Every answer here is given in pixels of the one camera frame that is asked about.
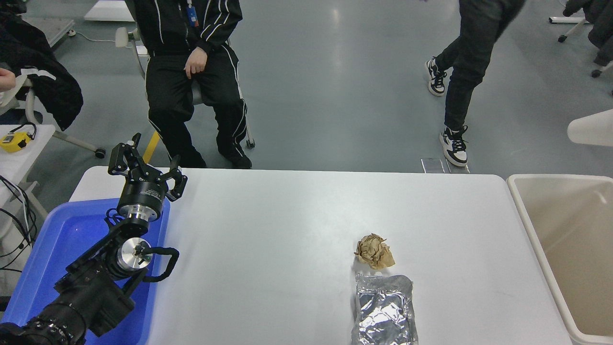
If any left gripper body black drum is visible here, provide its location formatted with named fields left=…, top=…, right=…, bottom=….
left=118, top=175, right=168, bottom=212

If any person's left hand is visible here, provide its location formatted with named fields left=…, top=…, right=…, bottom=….
left=184, top=47, right=208, bottom=80

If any person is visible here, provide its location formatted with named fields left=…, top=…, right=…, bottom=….
left=425, top=0, right=526, bottom=167
left=563, top=0, right=613, bottom=67
left=132, top=0, right=254, bottom=169
left=0, top=67, right=29, bottom=125

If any blue plastic tray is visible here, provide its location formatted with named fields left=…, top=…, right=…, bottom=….
left=2, top=198, right=170, bottom=345

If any white side table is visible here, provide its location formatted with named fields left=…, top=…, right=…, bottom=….
left=0, top=125, right=57, bottom=219

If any black jacket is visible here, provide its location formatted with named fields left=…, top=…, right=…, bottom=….
left=0, top=10, right=84, bottom=131

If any grey padded chair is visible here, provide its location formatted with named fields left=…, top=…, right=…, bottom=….
left=115, top=26, right=255, bottom=149

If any white flat board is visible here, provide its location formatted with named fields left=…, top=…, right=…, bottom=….
left=84, top=0, right=136, bottom=22

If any grey wheeled platform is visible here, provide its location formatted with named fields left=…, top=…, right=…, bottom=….
left=22, top=17, right=76, bottom=48

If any crumpled tan paper ball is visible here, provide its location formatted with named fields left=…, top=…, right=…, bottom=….
left=354, top=234, right=396, bottom=270

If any silver foil tray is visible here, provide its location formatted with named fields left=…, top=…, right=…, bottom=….
left=352, top=273, right=419, bottom=345

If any large pale bin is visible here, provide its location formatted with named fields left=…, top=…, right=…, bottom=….
left=507, top=174, right=613, bottom=345

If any white chair base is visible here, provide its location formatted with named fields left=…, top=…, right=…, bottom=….
left=549, top=16, right=589, bottom=43

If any white frame chair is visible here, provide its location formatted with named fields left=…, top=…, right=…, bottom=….
left=24, top=89, right=107, bottom=160

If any black cable bundle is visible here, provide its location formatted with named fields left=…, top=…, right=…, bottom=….
left=0, top=175, right=38, bottom=274

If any yellow device with black strap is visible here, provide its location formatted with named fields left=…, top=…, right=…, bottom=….
left=0, top=122, right=38, bottom=153

